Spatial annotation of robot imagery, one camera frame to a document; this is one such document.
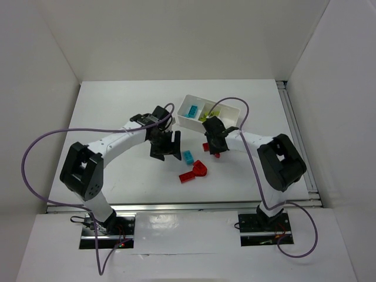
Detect cyan long lego upturned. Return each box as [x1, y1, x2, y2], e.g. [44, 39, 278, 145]
[187, 105, 198, 119]

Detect white three-compartment tray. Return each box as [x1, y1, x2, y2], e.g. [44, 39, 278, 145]
[177, 95, 240, 133]

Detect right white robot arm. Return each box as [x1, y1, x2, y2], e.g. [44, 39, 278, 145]
[203, 116, 307, 226]

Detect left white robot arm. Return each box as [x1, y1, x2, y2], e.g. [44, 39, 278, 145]
[59, 106, 182, 233]

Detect small red square lego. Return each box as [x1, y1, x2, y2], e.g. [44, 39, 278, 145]
[203, 143, 210, 152]

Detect cyan curved lego brick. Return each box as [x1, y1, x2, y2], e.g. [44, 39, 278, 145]
[182, 150, 194, 165]

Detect red flat long lego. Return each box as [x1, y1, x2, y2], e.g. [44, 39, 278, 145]
[179, 171, 196, 184]

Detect red arch lego brick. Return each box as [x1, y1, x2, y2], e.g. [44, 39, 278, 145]
[192, 160, 207, 177]

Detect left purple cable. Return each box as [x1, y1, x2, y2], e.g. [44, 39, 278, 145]
[21, 102, 176, 276]

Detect aluminium rail front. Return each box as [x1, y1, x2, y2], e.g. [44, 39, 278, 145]
[46, 199, 323, 214]

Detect aluminium rail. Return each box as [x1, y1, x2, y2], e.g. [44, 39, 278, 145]
[276, 80, 323, 208]
[46, 199, 323, 214]

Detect aluminium rail right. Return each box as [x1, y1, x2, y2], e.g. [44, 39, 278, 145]
[276, 80, 323, 208]

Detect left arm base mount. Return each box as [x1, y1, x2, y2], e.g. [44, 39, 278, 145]
[70, 214, 136, 250]

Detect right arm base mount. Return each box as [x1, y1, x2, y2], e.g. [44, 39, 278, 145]
[233, 211, 294, 247]

